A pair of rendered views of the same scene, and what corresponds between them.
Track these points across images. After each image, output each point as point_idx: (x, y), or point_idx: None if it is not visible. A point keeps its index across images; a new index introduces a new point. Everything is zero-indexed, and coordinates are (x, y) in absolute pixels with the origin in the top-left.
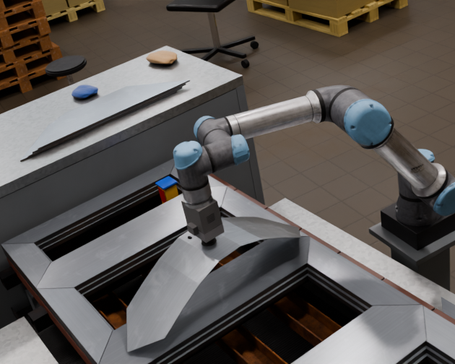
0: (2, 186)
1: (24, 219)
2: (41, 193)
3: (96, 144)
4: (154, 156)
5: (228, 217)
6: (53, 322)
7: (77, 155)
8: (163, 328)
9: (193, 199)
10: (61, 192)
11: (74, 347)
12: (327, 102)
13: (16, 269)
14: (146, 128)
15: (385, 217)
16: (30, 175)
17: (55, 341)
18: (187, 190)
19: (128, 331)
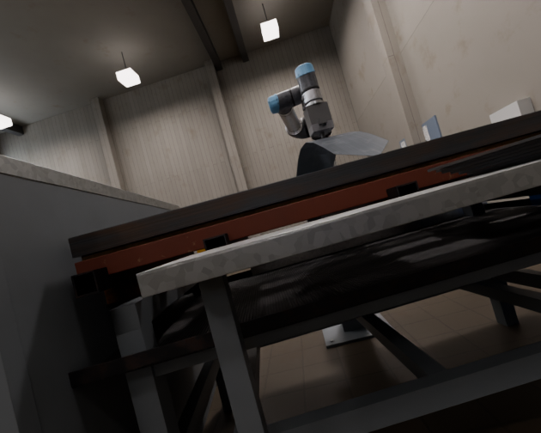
0: (62, 173)
1: (82, 229)
2: (95, 210)
3: (128, 193)
4: None
5: (298, 165)
6: (243, 237)
7: (118, 192)
8: (379, 140)
9: (320, 94)
10: (111, 220)
11: (306, 218)
12: (300, 120)
13: (115, 252)
14: (150, 204)
15: (312, 221)
16: (87, 182)
17: None
18: (316, 88)
19: (358, 154)
